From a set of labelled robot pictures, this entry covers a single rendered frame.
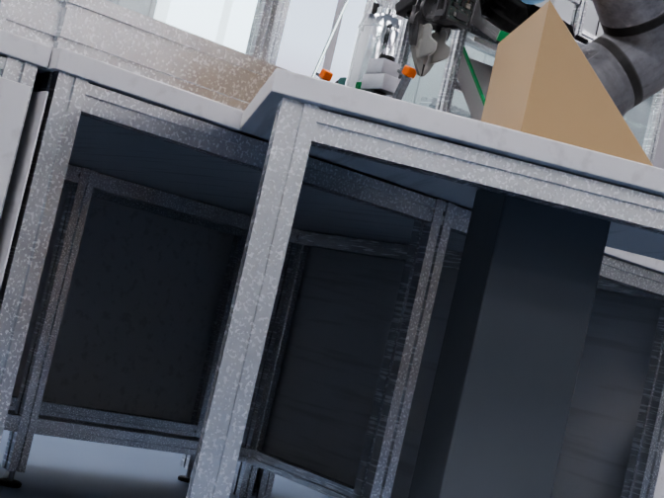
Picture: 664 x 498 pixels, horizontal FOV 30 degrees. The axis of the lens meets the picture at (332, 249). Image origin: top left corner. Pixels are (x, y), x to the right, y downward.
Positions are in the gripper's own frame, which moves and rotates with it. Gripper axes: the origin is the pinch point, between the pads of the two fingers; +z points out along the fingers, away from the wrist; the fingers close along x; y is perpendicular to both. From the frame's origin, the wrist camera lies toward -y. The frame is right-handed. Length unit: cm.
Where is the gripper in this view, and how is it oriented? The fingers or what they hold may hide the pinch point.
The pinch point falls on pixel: (419, 69)
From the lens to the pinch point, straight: 228.2
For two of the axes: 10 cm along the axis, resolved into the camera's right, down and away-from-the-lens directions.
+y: 6.1, 0.9, -7.9
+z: -2.2, 9.7, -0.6
